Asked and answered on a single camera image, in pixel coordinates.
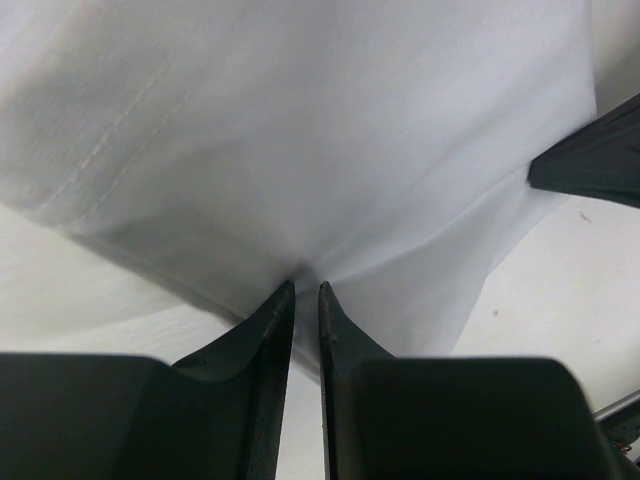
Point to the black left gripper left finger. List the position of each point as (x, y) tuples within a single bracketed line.
[(215, 414)]

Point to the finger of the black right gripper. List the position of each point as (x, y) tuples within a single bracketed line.
[(600, 161)]

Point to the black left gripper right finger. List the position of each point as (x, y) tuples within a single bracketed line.
[(437, 418)]

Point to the white skirt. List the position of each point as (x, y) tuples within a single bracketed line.
[(222, 147)]

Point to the aluminium table frame rail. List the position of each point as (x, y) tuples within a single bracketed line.
[(618, 405)]

